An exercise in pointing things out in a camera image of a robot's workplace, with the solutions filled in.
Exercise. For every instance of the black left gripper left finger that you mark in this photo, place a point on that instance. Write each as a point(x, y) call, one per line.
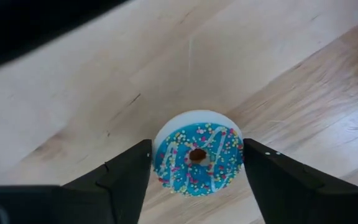
point(113, 193)

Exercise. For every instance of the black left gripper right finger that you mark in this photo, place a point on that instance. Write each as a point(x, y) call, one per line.
point(291, 193)

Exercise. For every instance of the blue sprinkled donut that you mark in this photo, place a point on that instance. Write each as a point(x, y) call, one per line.
point(197, 168)

